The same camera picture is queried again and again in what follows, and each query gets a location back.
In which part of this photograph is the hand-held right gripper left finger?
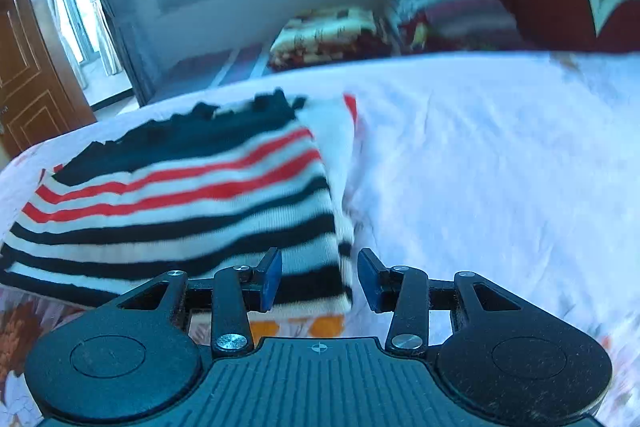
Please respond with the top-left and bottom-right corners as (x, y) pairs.
(100, 247), (283, 355)

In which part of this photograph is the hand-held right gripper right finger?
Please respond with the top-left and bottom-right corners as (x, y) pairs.
(357, 248), (543, 355)

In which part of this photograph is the striped knitted sweater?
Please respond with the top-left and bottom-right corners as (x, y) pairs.
(0, 89), (361, 315)

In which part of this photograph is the floral white bed sheet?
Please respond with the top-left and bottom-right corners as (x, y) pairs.
(0, 49), (640, 427)

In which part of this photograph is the striped daybed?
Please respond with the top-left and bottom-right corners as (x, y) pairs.
(150, 42), (276, 108)

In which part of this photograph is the folded printed blanket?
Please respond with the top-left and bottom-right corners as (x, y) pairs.
(267, 6), (396, 72)

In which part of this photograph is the striped pillow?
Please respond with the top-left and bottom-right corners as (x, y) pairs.
(385, 0), (536, 55)

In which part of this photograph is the white sheer curtain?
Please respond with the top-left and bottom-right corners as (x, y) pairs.
(87, 0), (122, 78)

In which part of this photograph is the blue grey curtain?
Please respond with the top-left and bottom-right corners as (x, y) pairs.
(70, 0), (166, 108)

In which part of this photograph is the brown wooden door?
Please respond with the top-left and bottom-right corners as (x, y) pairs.
(0, 0), (98, 160)

